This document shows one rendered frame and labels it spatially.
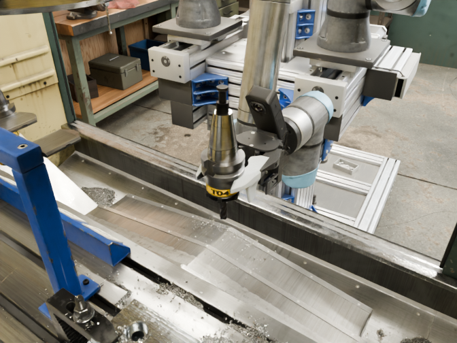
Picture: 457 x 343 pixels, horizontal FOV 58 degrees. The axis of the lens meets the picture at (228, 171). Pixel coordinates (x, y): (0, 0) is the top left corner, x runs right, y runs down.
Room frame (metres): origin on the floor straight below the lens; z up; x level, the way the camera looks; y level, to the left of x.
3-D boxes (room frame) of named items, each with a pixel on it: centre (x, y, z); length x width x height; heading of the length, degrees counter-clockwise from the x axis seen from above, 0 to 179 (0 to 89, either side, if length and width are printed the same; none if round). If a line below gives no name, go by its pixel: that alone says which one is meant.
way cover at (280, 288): (0.76, 0.08, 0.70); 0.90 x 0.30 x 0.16; 56
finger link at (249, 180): (0.50, -0.03, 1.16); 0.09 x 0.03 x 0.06; 159
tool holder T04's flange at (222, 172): (0.50, 0.01, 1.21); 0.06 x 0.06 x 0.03
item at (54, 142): (0.55, 0.26, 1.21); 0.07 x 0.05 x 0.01; 146
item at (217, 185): (0.50, 0.01, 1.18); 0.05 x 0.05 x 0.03
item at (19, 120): (0.62, 0.35, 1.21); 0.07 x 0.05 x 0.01; 146
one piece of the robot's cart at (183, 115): (1.45, 0.08, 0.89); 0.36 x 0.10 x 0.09; 151
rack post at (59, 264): (0.51, 0.29, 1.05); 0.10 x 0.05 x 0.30; 146
